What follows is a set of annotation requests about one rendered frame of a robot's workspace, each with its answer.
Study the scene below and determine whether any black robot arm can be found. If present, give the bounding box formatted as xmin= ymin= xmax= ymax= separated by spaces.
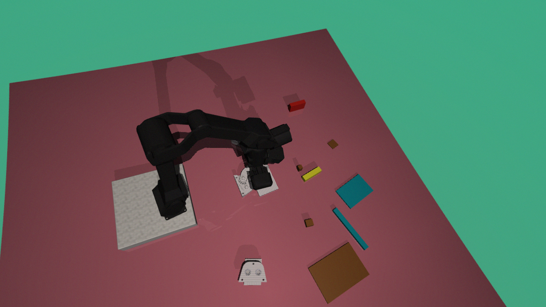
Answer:
xmin=136 ymin=109 xmax=292 ymax=220

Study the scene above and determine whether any brown flat square plate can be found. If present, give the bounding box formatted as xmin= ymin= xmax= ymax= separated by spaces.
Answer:
xmin=308 ymin=242 xmax=370 ymax=304

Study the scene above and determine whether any teal flat rectangular plate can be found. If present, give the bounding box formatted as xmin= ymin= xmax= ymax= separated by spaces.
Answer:
xmin=336 ymin=174 xmax=373 ymax=209

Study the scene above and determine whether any teal flat bar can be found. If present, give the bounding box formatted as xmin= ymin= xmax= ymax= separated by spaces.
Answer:
xmin=333 ymin=208 xmax=368 ymax=250

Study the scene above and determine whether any yellow rectangular block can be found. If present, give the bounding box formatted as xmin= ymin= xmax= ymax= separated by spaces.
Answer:
xmin=302 ymin=166 xmax=322 ymax=182

